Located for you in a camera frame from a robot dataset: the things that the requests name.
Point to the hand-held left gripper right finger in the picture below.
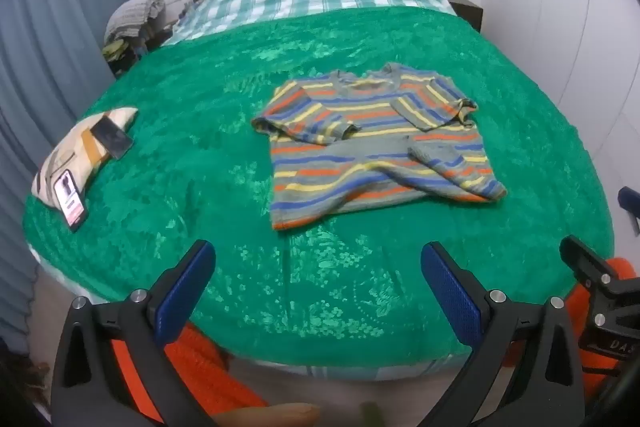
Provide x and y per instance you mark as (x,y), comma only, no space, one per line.
(450,292)

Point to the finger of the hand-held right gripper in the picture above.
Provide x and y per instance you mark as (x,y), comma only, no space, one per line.
(582,259)

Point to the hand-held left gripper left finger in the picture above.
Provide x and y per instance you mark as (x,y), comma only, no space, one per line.
(186,287)

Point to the striped knit shirt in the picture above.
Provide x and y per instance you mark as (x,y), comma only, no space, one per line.
(350,167)

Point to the person's right forearm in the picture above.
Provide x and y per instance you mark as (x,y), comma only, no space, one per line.
(622,269)

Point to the pile of clothes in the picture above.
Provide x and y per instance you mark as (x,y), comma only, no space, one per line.
(130,14)

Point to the person's left hand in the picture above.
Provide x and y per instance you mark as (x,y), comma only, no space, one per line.
(280,414)

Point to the bed mattress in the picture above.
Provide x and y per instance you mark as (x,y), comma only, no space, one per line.
(350,373)

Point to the smartphone with lit screen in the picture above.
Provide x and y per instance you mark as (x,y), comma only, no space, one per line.
(70,199)

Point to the green blanket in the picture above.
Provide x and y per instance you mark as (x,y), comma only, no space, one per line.
(200,132)

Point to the dark smartphone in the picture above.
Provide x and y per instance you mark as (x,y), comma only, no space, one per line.
(112,138)

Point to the cream patterned cushion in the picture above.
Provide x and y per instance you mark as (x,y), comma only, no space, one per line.
(65,152)

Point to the white wardrobe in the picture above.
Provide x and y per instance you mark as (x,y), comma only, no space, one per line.
(550,7)

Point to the dark nightstand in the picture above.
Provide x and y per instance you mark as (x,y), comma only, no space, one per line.
(470,9)

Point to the grey-blue curtain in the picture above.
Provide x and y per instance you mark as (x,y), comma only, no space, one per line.
(50,32)

